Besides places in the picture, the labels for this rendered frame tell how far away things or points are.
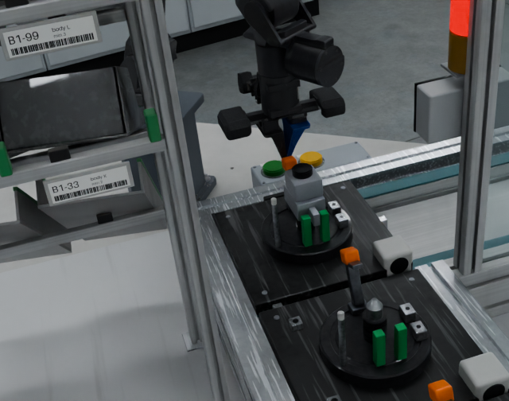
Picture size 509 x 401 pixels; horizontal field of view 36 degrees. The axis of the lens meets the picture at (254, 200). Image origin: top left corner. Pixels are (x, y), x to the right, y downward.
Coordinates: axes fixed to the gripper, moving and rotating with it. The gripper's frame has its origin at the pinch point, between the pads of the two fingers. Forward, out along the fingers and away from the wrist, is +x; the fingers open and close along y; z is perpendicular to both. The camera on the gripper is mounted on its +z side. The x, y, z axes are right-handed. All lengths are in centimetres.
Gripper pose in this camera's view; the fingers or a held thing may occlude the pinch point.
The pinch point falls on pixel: (283, 142)
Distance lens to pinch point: 119.8
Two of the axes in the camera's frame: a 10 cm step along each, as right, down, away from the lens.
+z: -2.8, -5.2, 8.1
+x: 1.0, 8.2, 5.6
